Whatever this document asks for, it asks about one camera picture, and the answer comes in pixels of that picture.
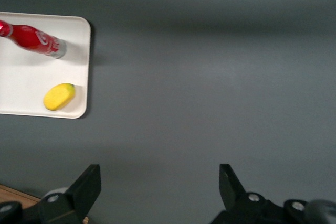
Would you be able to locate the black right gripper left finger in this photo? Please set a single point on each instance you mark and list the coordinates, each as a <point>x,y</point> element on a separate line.
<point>76,197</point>

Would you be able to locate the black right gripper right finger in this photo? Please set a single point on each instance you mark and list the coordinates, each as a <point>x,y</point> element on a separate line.
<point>236,203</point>

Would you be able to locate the red coke bottle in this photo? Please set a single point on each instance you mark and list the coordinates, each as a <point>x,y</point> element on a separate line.
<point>29,37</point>

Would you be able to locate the cream plastic tray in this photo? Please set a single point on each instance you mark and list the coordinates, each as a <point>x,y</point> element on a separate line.
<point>26,82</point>

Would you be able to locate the wooden drawer cabinet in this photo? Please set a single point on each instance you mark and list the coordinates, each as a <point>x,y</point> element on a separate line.
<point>15,193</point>

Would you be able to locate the yellow toy mango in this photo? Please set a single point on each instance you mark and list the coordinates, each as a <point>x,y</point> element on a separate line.
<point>59,97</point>

